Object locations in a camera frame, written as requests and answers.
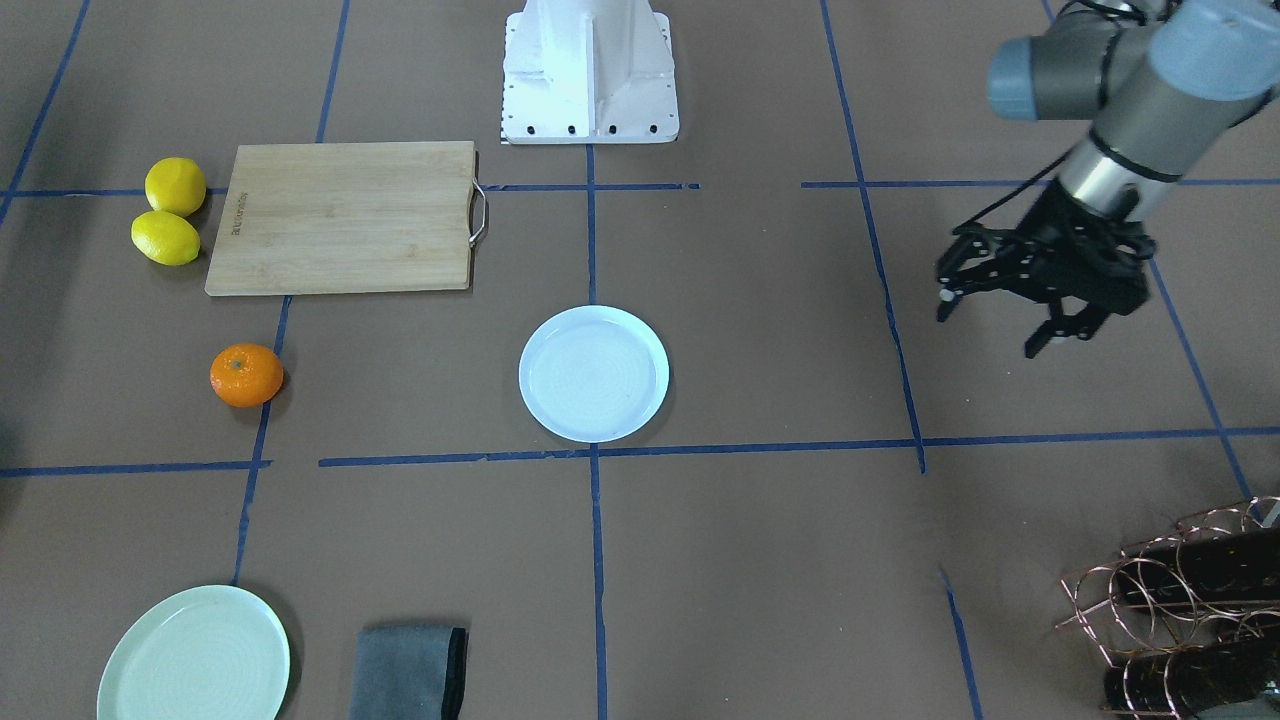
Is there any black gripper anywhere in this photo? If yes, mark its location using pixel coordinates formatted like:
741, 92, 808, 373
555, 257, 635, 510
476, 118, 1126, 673
936, 183, 1156, 359

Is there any light blue plate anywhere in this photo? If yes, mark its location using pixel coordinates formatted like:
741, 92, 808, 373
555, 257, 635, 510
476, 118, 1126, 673
517, 304, 671, 445

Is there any orange fruit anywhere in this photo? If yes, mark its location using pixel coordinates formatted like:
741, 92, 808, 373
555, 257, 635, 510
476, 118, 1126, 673
209, 343, 285, 407

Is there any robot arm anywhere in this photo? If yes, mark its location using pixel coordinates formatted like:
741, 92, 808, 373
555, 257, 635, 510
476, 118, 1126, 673
934, 1, 1279, 357

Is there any light green plate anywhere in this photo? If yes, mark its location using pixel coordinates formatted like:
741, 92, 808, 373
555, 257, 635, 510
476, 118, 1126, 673
96, 585, 292, 719

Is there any dark wine bottle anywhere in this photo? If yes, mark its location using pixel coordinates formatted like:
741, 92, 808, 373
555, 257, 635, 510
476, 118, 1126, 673
1103, 637, 1279, 719
1114, 528, 1279, 612

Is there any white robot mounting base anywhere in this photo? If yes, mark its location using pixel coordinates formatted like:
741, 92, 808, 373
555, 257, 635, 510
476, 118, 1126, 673
500, 1, 681, 145

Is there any wooden cutting board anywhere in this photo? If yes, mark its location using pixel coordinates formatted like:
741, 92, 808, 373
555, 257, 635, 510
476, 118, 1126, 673
205, 141, 488, 297

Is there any folded grey cloth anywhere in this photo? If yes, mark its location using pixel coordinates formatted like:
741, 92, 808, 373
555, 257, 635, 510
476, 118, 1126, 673
347, 624, 468, 719

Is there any yellow lemon outer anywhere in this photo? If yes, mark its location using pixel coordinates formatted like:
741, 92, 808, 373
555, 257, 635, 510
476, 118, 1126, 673
143, 158, 209, 217

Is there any yellow lemon near board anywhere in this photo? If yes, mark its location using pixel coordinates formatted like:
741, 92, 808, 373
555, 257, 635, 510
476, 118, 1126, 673
131, 210, 201, 266

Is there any copper wire bottle rack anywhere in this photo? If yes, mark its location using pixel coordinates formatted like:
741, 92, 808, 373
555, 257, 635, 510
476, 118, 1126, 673
1059, 496, 1279, 719

